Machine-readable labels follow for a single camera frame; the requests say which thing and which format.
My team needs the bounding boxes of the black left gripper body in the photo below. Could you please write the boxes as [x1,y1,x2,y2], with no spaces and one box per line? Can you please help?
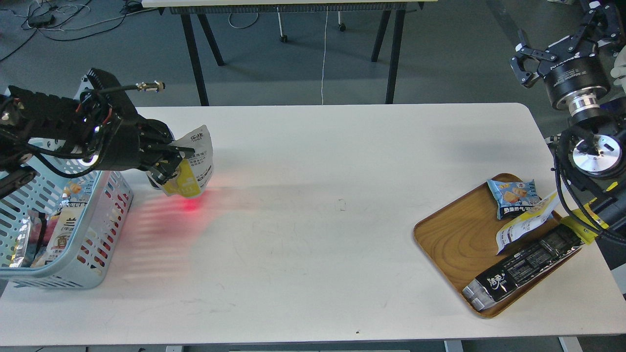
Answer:
[94,114,173,171]

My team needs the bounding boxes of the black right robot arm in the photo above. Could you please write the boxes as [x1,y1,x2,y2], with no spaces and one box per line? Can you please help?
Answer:
[509,0,625,245]

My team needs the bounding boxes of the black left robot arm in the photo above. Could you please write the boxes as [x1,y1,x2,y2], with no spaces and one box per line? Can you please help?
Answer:
[0,68,195,198]

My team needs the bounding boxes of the blue snack in basket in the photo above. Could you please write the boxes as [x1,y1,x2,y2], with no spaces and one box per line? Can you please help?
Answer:
[60,179,95,207]

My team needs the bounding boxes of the white brown snack in basket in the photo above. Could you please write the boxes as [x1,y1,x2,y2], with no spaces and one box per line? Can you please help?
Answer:
[31,202,87,267]

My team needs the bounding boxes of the light blue plastic basket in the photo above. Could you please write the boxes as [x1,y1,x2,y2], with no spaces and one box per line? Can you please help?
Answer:
[1,171,134,289]

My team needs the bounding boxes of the silver foil snack in basket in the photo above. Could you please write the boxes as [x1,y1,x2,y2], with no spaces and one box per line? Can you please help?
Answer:
[9,210,43,268]

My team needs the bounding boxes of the blue snack packet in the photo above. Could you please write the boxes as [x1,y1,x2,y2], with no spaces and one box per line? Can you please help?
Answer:
[487,179,541,220]

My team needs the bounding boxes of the black long snack package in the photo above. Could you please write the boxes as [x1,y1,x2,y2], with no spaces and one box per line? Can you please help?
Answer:
[461,224,584,311]

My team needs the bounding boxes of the yellow cartoon face snack bag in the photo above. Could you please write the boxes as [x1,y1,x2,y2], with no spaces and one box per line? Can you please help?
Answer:
[560,203,609,245]

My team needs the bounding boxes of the black barcode scanner red window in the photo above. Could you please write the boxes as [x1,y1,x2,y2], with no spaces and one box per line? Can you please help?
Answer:
[145,171,162,190]

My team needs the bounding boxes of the black table legs background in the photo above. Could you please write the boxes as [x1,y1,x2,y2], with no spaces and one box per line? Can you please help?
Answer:
[168,0,408,106]

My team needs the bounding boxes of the wooden tray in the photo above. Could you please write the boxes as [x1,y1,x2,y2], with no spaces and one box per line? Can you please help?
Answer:
[414,174,585,318]

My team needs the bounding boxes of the black floor cables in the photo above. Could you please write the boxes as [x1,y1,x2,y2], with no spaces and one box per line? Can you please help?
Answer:
[0,0,147,62]

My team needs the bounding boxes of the white hanging cable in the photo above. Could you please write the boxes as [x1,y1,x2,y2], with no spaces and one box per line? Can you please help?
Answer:
[320,10,329,105]

